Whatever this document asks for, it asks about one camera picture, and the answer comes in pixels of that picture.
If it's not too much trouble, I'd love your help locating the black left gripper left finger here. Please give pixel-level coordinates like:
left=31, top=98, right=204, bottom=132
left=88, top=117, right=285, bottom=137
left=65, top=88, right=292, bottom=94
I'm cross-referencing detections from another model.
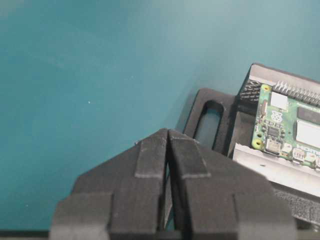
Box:
left=49, top=128, right=168, bottom=240

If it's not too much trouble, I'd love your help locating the green Raspberry Pi board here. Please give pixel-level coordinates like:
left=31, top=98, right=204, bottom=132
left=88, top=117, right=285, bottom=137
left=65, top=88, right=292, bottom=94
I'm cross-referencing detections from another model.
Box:
left=251, top=83, right=320, bottom=171

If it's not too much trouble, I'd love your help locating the black bench vise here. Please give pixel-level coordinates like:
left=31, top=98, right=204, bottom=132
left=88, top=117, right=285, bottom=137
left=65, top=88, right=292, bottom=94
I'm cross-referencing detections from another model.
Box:
left=183, top=63, right=320, bottom=233

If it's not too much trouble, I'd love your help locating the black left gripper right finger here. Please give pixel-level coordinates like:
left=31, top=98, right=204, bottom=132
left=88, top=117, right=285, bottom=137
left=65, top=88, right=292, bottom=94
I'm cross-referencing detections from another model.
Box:
left=168, top=130, right=297, bottom=240

